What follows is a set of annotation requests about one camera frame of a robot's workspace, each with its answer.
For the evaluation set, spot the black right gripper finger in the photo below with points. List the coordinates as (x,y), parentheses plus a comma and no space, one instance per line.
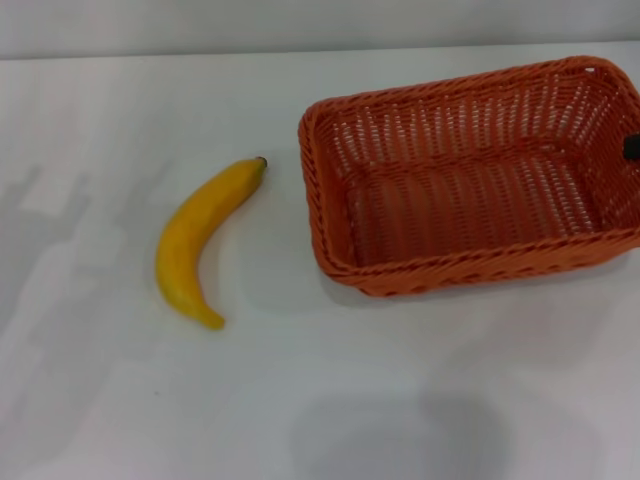
(632,147)

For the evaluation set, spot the orange woven plastic basket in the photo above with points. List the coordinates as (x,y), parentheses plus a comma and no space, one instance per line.
(475,210)

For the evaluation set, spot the yellow banana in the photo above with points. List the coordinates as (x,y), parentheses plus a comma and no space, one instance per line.
(180,250)

